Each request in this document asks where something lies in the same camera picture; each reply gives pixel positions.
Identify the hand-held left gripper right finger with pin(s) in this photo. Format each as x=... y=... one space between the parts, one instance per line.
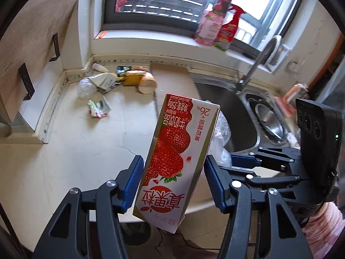
x=215 y=186

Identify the red spray bottle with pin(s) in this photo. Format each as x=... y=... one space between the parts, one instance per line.
x=229 y=32

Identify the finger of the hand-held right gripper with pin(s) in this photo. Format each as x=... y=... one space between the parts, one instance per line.
x=242 y=160
x=269 y=176

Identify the small orange object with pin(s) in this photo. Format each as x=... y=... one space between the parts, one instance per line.
x=102 y=34

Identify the clear plastic bag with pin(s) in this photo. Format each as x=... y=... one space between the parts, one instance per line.
x=222 y=135
x=86 y=89

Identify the dark framed window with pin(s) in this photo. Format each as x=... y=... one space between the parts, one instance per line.
x=110 y=5

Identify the strawberry milk carton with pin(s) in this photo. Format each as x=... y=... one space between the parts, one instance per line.
x=172 y=153

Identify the red cloth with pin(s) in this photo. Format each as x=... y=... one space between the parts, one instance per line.
x=120 y=1

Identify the yellow toothpaste box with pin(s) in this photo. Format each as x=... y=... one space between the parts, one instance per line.
x=132 y=79

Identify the black drain basket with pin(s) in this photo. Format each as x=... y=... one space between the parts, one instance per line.
x=250 y=99

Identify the wooden cutting board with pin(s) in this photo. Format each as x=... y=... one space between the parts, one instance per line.
x=32 y=32

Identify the steel bowl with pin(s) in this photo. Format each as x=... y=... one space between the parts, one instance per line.
x=271 y=124

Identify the green white crumpled wrapper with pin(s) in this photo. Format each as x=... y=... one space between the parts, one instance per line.
x=98 y=109

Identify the crumpled clear plastic bag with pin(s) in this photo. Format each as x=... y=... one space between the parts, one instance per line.
x=86 y=89

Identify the person's right forearm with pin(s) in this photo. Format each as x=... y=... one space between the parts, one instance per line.
x=323 y=229

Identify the cardboard sheet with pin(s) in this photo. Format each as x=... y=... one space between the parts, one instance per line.
x=175 y=81

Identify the paper cup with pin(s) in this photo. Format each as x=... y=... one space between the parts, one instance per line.
x=147 y=85

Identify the steel faucet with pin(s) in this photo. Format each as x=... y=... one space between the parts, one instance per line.
x=256 y=64

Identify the white wall socket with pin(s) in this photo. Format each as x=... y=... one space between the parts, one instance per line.
x=284 y=52

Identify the black foil wrapper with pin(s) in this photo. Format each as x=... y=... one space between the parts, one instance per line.
x=122 y=70

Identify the steel sink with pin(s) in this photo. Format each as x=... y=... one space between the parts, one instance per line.
x=237 y=118

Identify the small white tube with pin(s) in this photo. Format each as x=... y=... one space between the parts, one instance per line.
x=100 y=67

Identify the white rag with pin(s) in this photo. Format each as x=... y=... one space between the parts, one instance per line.
x=292 y=139

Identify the pink soap bottle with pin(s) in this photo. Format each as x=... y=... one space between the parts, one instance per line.
x=209 y=29

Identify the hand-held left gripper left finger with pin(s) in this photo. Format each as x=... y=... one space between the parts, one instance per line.
x=132 y=186

